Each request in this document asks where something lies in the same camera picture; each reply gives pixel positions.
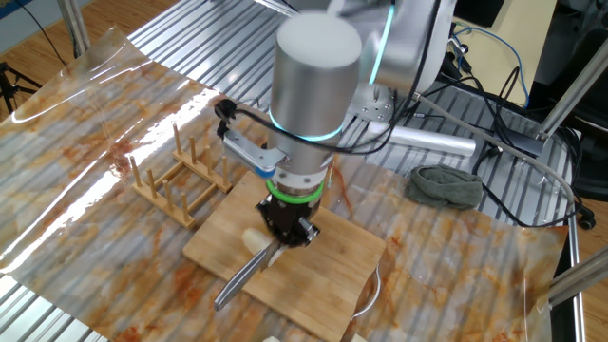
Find marble pattern plastic mat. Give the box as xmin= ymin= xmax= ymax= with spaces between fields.
xmin=0 ymin=26 xmax=569 ymax=342

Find grey hose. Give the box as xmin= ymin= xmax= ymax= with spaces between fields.
xmin=410 ymin=92 xmax=579 ymax=210

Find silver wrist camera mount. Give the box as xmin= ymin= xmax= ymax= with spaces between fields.
xmin=220 ymin=127 xmax=289 ymax=180

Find black table cables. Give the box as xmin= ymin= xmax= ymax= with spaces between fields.
xmin=398 ymin=61 xmax=585 ymax=229

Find wooden peg rack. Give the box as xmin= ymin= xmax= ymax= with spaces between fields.
xmin=128 ymin=123 xmax=234 ymax=231

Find silver mounting plate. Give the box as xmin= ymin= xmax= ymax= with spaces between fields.
xmin=346 ymin=83 xmax=400 ymax=125

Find black tripod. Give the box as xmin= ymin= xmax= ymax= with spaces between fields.
xmin=0 ymin=61 xmax=43 ymax=115

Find speckled white radish piece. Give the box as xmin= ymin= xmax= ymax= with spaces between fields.
xmin=241 ymin=227 xmax=289 ymax=268

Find grey green rag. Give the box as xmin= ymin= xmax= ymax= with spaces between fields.
xmin=404 ymin=163 xmax=485 ymax=211

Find steel cleaver knife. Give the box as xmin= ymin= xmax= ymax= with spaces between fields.
xmin=213 ymin=237 xmax=286 ymax=313

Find bamboo cutting board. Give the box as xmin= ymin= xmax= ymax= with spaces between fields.
xmin=181 ymin=169 xmax=388 ymax=342

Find black exterior camera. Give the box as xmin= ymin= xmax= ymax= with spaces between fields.
xmin=446 ymin=35 xmax=472 ymax=80

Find beige desk panel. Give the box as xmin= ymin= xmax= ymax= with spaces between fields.
xmin=450 ymin=0 xmax=558 ymax=108

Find blue cable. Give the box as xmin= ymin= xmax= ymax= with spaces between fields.
xmin=450 ymin=26 xmax=531 ymax=108

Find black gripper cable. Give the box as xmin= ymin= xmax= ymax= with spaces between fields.
xmin=213 ymin=0 xmax=443 ymax=156

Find aluminium frame post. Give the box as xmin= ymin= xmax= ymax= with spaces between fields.
xmin=536 ymin=36 xmax=608 ymax=143
xmin=548 ymin=246 xmax=608 ymax=308
xmin=56 ymin=0 xmax=92 ymax=59

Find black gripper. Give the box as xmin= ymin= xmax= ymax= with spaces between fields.
xmin=256 ymin=198 xmax=322 ymax=248

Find black wheeled chair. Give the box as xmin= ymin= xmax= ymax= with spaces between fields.
xmin=560 ymin=28 xmax=608 ymax=232

